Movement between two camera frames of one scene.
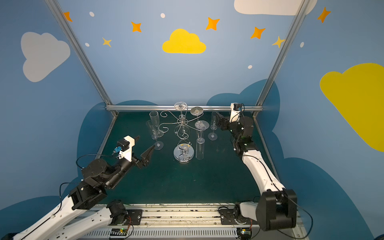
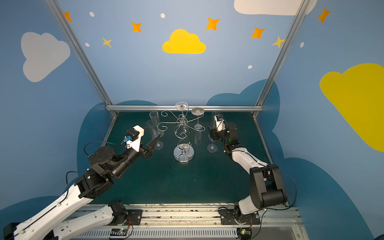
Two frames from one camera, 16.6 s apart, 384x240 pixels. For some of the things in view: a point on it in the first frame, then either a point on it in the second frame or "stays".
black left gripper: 137,160 to 145,149
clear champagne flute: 196,111 stays
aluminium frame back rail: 185,107 stays
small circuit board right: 244,233 stays
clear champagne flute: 200,126 to 211,148
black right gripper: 224,123 to 215,132
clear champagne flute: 155,117 stays
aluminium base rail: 190,222 stays
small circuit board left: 118,233 stays
